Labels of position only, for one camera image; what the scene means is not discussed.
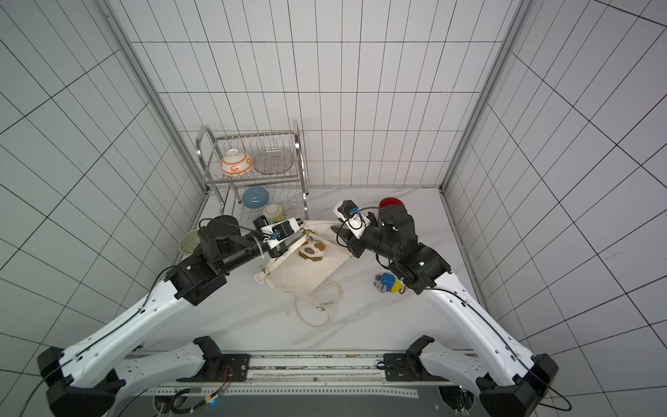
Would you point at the cream canvas shoulder bag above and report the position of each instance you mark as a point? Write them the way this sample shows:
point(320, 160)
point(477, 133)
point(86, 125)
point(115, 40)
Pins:
point(293, 275)

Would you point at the pale green bowl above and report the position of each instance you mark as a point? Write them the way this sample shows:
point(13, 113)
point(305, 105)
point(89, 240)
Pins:
point(189, 242)

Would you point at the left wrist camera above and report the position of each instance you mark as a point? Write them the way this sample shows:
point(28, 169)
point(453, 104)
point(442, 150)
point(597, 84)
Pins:
point(280, 231)

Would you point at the brown white plush keychain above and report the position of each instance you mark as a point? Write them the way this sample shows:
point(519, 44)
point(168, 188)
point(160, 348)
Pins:
point(312, 250)

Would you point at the metal two-tier dish rack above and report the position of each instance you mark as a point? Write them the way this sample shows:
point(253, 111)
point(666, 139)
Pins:
point(289, 190)

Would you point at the blue bowl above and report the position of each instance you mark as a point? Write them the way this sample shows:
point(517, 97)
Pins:
point(255, 197)

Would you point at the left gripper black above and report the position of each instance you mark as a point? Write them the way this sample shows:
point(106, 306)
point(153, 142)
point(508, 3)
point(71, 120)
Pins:
point(277, 253)

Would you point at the orange white patterned bowl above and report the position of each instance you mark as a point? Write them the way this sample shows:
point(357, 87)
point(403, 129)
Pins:
point(236, 162)

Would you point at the clear glass plate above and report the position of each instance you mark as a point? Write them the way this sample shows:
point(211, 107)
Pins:
point(274, 161)

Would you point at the yellow blue plush keychain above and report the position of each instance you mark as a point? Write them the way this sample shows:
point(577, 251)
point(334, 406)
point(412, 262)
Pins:
point(388, 283)

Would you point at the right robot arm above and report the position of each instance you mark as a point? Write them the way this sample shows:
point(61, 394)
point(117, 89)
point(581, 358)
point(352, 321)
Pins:
point(506, 377)

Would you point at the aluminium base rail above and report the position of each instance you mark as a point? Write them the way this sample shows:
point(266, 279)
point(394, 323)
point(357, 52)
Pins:
point(293, 372)

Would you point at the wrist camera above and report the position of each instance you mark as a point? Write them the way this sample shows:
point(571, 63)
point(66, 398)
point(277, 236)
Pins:
point(280, 231)
point(349, 213)

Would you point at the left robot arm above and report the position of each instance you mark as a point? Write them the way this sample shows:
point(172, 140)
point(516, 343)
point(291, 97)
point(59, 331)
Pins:
point(87, 378)

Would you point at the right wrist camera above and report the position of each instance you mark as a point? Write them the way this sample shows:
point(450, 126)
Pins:
point(349, 213)

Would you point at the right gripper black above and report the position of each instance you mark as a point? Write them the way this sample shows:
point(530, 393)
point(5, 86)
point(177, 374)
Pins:
point(352, 242)

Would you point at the yellow teal patterned bowl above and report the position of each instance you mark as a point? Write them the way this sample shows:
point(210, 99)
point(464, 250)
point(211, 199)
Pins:
point(274, 213)

